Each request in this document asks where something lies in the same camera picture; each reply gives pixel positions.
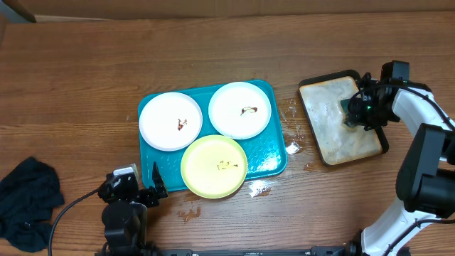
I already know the green and yellow sponge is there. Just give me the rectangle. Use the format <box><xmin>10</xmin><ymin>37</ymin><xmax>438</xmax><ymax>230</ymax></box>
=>
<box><xmin>340</xmin><ymin>99</ymin><xmax>355</xmax><ymax>128</ymax></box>

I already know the white plate with red stain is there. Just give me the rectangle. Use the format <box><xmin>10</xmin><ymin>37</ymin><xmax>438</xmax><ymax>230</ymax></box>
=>
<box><xmin>139</xmin><ymin>92</ymin><xmax>203</xmax><ymax>151</ymax></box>

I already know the white plate with brown stain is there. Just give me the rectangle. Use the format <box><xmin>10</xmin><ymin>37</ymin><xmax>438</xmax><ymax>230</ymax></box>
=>
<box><xmin>208</xmin><ymin>82</ymin><xmax>272</xmax><ymax>139</ymax></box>

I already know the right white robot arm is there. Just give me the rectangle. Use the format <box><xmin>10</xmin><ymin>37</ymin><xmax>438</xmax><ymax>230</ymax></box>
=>
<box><xmin>341</xmin><ymin>73</ymin><xmax>454</xmax><ymax>255</ymax></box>

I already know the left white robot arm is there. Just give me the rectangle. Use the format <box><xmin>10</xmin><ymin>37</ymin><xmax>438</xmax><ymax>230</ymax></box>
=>
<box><xmin>97</xmin><ymin>164</ymin><xmax>168</xmax><ymax>255</ymax></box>

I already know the black tray with soapy water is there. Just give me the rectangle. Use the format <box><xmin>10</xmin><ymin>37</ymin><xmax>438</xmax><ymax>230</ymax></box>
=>
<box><xmin>299</xmin><ymin>70</ymin><xmax>389</xmax><ymax>166</ymax></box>

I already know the yellow plate with crumbs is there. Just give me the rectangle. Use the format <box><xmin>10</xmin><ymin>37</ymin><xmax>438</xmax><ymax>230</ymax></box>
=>
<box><xmin>181</xmin><ymin>135</ymin><xmax>248</xmax><ymax>199</ymax></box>

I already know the dark crumpled cloth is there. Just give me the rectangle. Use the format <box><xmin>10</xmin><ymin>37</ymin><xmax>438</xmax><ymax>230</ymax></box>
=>
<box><xmin>1</xmin><ymin>157</ymin><xmax>65</xmax><ymax>252</ymax></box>

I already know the cardboard panel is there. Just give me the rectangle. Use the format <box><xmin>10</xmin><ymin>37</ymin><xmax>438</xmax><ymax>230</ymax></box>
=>
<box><xmin>5</xmin><ymin>0</ymin><xmax>454</xmax><ymax>19</ymax></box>

